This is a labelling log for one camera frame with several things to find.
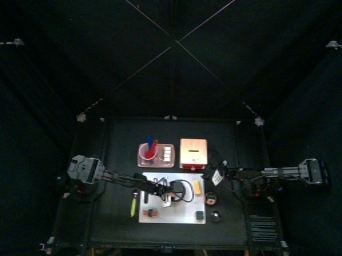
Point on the yellow toy food piece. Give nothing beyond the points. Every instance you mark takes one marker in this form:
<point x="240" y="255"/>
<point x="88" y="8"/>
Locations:
<point x="197" y="187"/>

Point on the yellow green pen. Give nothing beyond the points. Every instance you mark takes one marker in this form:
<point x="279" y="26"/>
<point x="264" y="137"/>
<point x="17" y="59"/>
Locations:
<point x="134" y="204"/>

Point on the wooden box with red base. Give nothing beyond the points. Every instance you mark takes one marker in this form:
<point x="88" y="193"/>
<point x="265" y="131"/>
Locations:
<point x="195" y="151"/>

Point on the pink cup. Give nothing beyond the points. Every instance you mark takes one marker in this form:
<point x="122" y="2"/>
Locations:
<point x="144" y="154"/>

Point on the white cutting board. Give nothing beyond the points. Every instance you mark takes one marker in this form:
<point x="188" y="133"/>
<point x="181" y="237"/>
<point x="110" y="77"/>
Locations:
<point x="179" y="213"/>

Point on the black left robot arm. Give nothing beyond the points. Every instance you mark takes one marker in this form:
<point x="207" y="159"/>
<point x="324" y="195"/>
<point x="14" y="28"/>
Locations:
<point x="116" y="179"/>

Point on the silver frame corner bracket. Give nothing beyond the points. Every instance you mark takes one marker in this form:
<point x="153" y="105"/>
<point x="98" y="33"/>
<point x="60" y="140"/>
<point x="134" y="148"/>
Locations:
<point x="169" y="117"/>
<point x="284" y="247"/>
<point x="17" y="42"/>
<point x="333" y="44"/>
<point x="49" y="242"/>
<point x="81" y="117"/>
<point x="260" y="121"/>

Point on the white ridged block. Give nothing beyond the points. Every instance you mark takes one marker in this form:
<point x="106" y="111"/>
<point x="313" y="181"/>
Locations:
<point x="168" y="154"/>

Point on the dark green cube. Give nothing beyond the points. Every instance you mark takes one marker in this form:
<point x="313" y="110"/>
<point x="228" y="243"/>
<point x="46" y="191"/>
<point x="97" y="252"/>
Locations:
<point x="200" y="215"/>

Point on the red utensil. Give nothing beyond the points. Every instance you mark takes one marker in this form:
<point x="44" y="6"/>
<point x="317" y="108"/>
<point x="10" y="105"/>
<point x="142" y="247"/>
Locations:
<point x="153" y="150"/>

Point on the blue utensil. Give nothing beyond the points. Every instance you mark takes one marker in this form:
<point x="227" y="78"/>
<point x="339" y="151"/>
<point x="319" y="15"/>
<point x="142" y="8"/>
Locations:
<point x="149" y="140"/>

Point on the white text label sticker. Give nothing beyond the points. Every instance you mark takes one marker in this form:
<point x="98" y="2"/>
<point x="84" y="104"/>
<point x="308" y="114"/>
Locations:
<point x="263" y="230"/>

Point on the small round black tin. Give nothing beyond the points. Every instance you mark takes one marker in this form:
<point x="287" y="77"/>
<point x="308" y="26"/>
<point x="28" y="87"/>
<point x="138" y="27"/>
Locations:
<point x="216" y="216"/>

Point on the white tag with black marks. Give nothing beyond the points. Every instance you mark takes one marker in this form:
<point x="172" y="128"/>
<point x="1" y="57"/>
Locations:
<point x="217" y="177"/>

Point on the black toy knife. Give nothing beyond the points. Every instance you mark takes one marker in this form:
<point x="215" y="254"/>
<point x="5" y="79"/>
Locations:
<point x="146" y="198"/>

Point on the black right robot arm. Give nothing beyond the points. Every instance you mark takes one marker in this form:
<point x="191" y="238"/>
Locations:
<point x="285" y="171"/>

